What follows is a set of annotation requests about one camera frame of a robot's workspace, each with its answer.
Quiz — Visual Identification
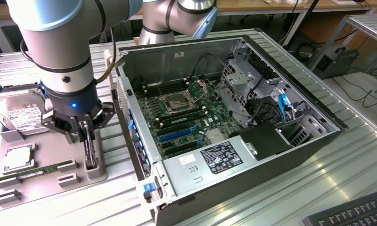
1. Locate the silver CPU chip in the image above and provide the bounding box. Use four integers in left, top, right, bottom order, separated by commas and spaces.
2, 148, 33, 170

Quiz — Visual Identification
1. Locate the metal slat side table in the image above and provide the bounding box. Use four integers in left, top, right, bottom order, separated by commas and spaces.
323, 14, 377, 72

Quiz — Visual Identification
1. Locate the blue data wire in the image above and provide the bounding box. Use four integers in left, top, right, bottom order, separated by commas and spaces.
277, 93, 295, 123

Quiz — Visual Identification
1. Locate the grey power supply unit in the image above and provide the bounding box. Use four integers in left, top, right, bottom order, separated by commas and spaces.
161, 135, 262, 196

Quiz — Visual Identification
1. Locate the silver chipset heatsink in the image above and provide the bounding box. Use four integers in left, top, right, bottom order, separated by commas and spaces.
205, 129, 227, 145

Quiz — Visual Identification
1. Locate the black keyboard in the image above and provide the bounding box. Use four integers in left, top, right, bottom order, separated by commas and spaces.
302, 187, 377, 226

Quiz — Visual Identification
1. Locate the metal disk bay cage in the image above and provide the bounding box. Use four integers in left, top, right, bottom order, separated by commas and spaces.
221, 58, 266, 100

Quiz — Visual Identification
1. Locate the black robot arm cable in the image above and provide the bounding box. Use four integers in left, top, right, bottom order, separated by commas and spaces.
93, 0, 118, 84

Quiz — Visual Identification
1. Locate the wooden desk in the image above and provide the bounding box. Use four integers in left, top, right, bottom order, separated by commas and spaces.
215, 0, 377, 17

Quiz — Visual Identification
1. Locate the open black PC case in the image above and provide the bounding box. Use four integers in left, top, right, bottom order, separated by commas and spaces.
111, 34, 350, 226

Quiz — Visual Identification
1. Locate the black expansion slot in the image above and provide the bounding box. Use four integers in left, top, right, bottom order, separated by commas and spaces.
155, 122, 193, 137
161, 140, 199, 153

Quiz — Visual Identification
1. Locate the green motherboard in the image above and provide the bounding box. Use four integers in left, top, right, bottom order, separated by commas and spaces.
133, 77, 243, 161

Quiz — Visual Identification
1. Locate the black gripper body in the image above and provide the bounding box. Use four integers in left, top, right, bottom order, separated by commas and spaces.
43, 86, 103, 123

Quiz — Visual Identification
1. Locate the CPU socket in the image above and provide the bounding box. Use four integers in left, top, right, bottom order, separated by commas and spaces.
161, 93, 193, 114

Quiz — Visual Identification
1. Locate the metal socket cover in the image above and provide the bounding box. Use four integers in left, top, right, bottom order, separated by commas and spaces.
182, 79, 209, 107

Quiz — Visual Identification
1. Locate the grey parts rack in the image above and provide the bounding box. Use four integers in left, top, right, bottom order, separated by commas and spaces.
0, 89, 107, 208

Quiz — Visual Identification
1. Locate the silver hard disk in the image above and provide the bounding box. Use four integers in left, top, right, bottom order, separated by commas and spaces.
0, 90, 51, 137

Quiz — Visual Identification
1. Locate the installed green RAM stick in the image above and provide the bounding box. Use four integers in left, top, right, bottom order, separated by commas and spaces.
155, 111, 206, 129

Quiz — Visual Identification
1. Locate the black power wire bundle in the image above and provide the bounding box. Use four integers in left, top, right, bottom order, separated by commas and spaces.
246, 96, 281, 128

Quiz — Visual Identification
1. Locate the blue expansion slot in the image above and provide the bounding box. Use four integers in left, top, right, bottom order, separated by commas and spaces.
157, 130, 193, 144

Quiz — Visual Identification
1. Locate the black box on floor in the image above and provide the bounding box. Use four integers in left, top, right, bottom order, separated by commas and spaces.
313, 46, 359, 80

